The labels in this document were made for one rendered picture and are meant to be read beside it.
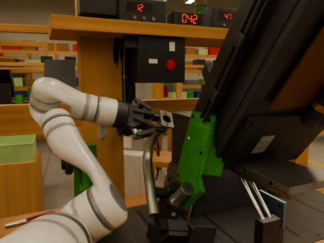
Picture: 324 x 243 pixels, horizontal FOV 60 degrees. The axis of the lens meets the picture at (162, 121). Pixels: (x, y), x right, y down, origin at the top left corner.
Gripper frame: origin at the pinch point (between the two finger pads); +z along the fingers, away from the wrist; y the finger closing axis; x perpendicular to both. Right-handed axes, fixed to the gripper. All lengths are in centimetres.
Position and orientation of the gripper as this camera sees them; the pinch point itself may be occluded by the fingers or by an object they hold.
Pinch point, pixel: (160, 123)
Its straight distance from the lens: 81.1
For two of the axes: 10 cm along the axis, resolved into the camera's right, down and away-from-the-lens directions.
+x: -4.5, 5.7, 6.9
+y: -1.0, -8.0, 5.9
